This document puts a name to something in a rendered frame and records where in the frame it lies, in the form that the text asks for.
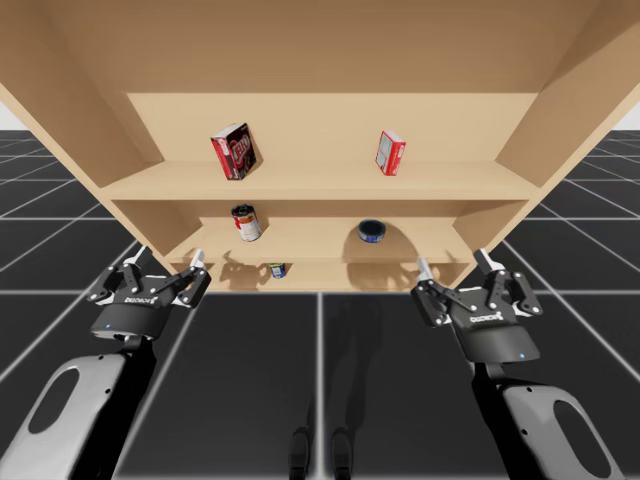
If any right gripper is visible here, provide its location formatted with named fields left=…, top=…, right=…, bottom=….
left=410, top=247, right=542, bottom=364

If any red and white carton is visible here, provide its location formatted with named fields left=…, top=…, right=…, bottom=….
left=374, top=130, right=407, bottom=177

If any blue flat can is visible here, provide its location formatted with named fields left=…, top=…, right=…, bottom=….
left=357, top=219, right=388, bottom=245

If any pale wooden shelf unit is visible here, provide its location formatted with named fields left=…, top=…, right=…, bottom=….
left=0, top=0, right=640, bottom=294

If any dark red carton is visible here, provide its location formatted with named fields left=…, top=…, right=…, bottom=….
left=209, top=122, right=260, bottom=181

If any red and white can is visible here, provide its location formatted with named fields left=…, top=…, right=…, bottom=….
left=230, top=203, right=263, bottom=243

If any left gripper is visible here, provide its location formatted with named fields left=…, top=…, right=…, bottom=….
left=86, top=244, right=212, bottom=343

